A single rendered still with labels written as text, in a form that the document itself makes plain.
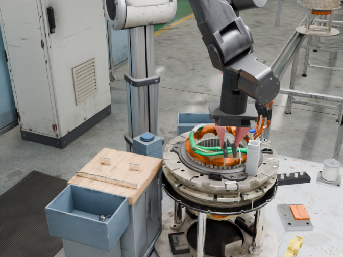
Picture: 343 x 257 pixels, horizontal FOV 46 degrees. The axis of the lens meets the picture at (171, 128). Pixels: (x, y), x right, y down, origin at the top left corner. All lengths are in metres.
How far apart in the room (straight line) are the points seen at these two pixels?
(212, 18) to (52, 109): 2.65
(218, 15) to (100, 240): 0.57
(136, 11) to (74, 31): 2.07
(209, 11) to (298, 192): 0.97
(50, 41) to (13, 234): 1.39
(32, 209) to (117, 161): 1.72
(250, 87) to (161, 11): 0.67
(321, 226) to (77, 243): 0.80
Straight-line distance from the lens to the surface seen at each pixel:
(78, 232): 1.01
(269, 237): 1.33
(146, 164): 1.14
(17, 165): 3.37
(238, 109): 0.86
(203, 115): 1.45
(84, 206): 1.11
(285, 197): 1.55
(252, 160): 1.03
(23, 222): 2.74
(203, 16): 0.78
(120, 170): 1.12
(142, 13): 1.35
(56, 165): 3.27
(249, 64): 0.80
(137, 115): 1.50
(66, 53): 3.32
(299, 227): 1.40
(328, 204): 1.56
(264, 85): 0.78
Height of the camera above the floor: 1.67
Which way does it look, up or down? 27 degrees down
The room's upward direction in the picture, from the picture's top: straight up
